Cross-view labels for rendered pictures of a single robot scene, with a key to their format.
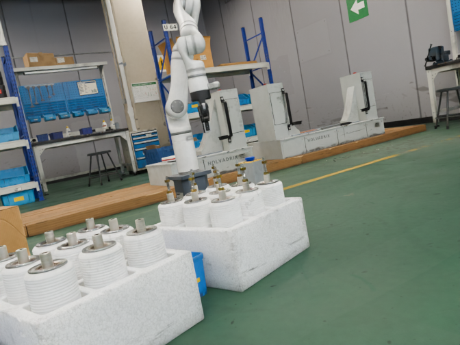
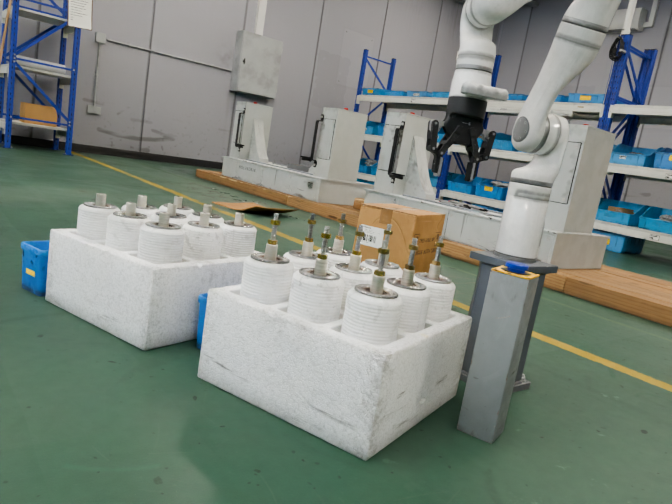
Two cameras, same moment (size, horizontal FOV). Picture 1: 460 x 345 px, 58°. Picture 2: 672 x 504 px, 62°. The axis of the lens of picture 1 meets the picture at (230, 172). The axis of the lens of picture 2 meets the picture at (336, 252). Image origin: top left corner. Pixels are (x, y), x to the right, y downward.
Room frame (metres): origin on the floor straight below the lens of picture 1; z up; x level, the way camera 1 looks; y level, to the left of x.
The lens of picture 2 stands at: (1.18, -1.02, 0.47)
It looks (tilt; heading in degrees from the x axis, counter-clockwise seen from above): 10 degrees down; 81
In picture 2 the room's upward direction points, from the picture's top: 9 degrees clockwise
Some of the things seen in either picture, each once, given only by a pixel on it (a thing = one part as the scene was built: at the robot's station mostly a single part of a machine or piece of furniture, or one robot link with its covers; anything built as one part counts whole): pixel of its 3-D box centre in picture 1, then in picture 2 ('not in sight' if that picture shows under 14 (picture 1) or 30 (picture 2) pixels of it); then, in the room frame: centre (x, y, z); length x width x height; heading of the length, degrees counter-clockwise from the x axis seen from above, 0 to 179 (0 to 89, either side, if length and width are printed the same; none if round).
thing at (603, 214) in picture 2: not in sight; (622, 212); (4.65, 3.88, 0.36); 0.50 x 0.38 x 0.21; 31
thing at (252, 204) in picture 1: (252, 218); (311, 322); (1.31, -0.04, 0.16); 0.10 x 0.10 x 0.18
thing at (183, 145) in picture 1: (185, 153); (522, 222); (1.78, 0.17, 0.39); 0.09 x 0.09 x 0.17; 31
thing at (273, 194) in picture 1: (272, 208); (367, 342); (1.40, -0.12, 0.16); 0.10 x 0.10 x 0.18
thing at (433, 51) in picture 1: (437, 54); not in sight; (5.06, -2.73, 0.87); 0.41 x 0.17 x 0.25; 121
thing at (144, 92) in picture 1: (145, 92); not in sight; (7.63, 1.23, 1.38); 0.49 x 0.02 x 0.35; 121
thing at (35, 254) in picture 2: not in sight; (83, 265); (0.75, 0.55, 0.06); 0.30 x 0.11 x 0.12; 48
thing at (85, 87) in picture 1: (87, 87); not in sight; (6.96, 2.05, 1.54); 0.32 x 0.02 x 0.25; 121
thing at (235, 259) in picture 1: (228, 237); (340, 345); (1.39, 0.05, 0.09); 0.39 x 0.39 x 0.18; 49
